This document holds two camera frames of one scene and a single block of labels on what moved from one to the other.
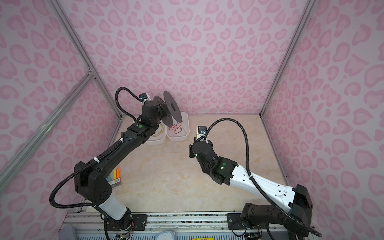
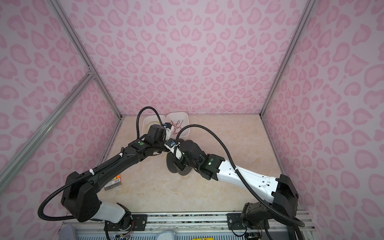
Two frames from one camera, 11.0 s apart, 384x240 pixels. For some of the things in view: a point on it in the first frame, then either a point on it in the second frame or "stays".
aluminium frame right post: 308,8 stays
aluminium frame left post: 57,7 stays
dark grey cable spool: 172,108 -> 172,167
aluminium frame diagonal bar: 13,165 stays
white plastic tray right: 179,131 stays
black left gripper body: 161,113 -> 160,146
